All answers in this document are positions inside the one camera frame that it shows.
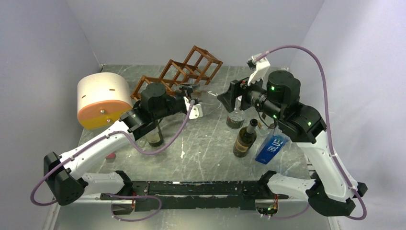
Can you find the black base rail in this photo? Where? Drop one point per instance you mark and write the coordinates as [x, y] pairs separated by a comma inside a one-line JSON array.
[[199, 194]]

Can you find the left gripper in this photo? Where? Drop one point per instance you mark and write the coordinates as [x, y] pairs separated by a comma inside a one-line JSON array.
[[186, 91]]

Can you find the green wine bottle tan label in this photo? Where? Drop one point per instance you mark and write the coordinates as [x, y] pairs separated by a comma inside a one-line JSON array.
[[245, 139]]

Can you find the clear glass bottle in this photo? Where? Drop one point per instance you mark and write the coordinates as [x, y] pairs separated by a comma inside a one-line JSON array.
[[207, 93]]

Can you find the cream orange cylindrical box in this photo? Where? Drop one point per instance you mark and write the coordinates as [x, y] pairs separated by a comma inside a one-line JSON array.
[[101, 99]]

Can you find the clear round bottle red label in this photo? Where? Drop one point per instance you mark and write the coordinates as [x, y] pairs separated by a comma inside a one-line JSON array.
[[236, 118]]

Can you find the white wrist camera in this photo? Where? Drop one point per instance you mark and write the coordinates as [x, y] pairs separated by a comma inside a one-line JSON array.
[[259, 64], [193, 108]]

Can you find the dark wine bottle left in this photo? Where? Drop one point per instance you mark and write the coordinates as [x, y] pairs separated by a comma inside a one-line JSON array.
[[155, 137]]

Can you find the blue square bottle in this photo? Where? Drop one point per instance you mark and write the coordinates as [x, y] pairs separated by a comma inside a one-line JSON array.
[[272, 144]]

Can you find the small pink object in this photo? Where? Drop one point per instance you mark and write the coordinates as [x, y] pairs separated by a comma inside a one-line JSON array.
[[111, 156]]

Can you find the brown wooden wine rack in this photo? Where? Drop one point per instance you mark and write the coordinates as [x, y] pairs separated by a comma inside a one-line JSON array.
[[198, 66]]

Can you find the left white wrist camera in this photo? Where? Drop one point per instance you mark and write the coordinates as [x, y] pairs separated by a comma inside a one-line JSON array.
[[193, 108]]

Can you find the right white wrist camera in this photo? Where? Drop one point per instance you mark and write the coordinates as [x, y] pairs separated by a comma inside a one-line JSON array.
[[259, 64]]

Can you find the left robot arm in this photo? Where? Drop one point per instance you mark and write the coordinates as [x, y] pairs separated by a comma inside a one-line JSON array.
[[67, 174]]

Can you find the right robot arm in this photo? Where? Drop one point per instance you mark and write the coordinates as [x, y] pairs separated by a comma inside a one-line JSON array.
[[332, 193]]

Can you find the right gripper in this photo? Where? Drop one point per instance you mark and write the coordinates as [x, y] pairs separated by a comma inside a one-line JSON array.
[[237, 87]]

